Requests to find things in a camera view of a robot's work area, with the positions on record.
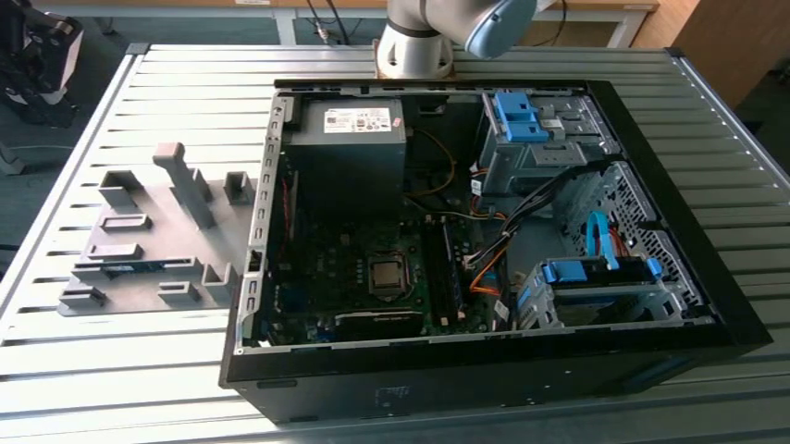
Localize green RAM stick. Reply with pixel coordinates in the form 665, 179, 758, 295
98, 261, 187, 276

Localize grey metal stand foot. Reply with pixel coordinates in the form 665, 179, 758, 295
0, 138, 27, 176

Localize grey parts rack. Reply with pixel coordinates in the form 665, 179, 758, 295
56, 142, 258, 318

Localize grey power supply unit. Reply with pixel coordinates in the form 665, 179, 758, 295
282, 99, 409, 218

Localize green motherboard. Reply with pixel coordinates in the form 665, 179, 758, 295
264, 215, 514, 346

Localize silver CPU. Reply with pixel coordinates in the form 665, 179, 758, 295
371, 261, 406, 286

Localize metal CPU socket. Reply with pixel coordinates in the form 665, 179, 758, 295
366, 252, 414, 300

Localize blue drive carrier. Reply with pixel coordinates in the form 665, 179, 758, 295
493, 92, 551, 144

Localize black graphics card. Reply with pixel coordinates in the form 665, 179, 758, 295
335, 308, 426, 341

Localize metal drive cage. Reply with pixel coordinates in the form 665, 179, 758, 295
478, 92, 622, 195

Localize black open PC case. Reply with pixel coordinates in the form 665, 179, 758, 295
219, 78, 774, 425

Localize white framed wooden desk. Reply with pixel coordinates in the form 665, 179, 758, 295
36, 0, 661, 50

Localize blue disk carrier with disk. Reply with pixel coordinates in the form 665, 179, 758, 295
542, 257, 666, 284

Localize metal disk bay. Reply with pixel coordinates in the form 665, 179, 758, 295
515, 258, 711, 329

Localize wooden cabinet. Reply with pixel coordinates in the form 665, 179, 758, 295
633, 0, 790, 107

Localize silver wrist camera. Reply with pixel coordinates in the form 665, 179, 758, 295
58, 17, 86, 93

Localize red twisted wire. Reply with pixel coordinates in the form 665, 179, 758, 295
280, 175, 295, 260

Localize yellow wire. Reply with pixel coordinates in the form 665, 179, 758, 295
403, 129, 458, 200

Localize multicoloured power wires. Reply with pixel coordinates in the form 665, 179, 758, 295
425, 203, 509, 223

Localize black cable bundle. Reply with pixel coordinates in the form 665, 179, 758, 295
499, 165, 610, 241

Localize orange wire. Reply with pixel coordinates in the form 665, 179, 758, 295
469, 244, 514, 296

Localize blue data cable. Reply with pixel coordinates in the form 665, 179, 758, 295
585, 210, 622, 272

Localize red data cable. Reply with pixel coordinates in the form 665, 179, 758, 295
606, 225, 633, 260

